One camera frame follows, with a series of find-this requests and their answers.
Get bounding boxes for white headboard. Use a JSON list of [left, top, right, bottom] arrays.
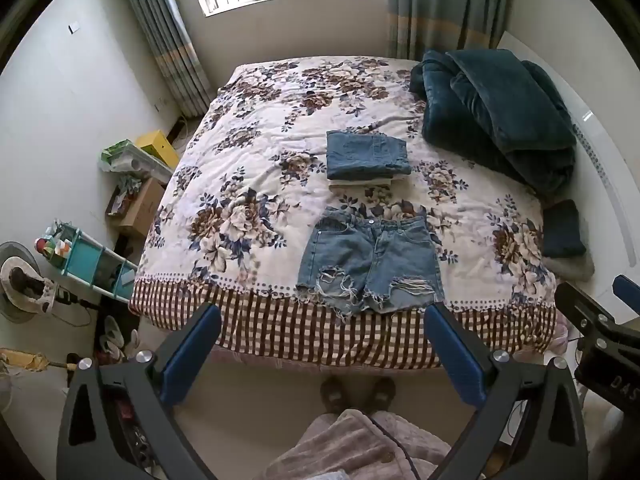
[[497, 30, 640, 321]]

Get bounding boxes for folded denim pants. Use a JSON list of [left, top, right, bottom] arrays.
[[326, 130, 412, 182]]

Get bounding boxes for standing fan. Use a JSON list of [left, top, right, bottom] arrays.
[[0, 241, 59, 324]]

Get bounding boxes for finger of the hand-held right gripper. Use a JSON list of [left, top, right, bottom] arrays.
[[554, 281, 617, 337], [612, 274, 640, 323]]

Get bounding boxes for yellow box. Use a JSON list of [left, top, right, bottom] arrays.
[[136, 130, 181, 170]]

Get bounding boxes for teal plush blanket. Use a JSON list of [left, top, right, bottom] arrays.
[[408, 48, 579, 199]]

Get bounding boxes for black cable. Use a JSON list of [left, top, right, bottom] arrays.
[[370, 412, 426, 480]]

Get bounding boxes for striped blue-grey curtain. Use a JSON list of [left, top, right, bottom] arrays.
[[115, 0, 214, 119], [386, 0, 514, 62]]

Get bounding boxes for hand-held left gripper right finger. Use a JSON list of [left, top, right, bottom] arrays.
[[422, 302, 588, 480]]

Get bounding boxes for ripped denim shorts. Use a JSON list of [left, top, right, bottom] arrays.
[[295, 207, 447, 320]]

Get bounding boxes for pair of slippers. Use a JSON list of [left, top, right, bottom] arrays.
[[97, 314, 142, 362]]

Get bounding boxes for teal storage rack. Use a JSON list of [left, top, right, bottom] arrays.
[[34, 219, 139, 304]]

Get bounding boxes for yellow-headed broom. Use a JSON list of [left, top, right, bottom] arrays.
[[0, 349, 76, 374]]

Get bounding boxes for grey pillow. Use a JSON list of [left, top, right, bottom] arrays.
[[542, 254, 596, 282]]

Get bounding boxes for person's brown slipper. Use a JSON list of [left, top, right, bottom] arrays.
[[320, 376, 351, 415], [366, 376, 397, 415]]

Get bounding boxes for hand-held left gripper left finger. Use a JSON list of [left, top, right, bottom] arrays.
[[56, 302, 223, 480]]

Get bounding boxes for dark blue pillow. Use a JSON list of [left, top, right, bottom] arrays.
[[542, 199, 587, 259]]

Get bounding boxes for folded cream garment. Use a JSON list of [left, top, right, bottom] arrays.
[[328, 175, 397, 193]]

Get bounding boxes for bed with floral bedspread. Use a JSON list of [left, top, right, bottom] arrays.
[[127, 55, 597, 372]]

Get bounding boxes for cardboard box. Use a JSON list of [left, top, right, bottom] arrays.
[[106, 177, 166, 239]]

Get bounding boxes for green and white bag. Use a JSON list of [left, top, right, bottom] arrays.
[[97, 140, 151, 174]]

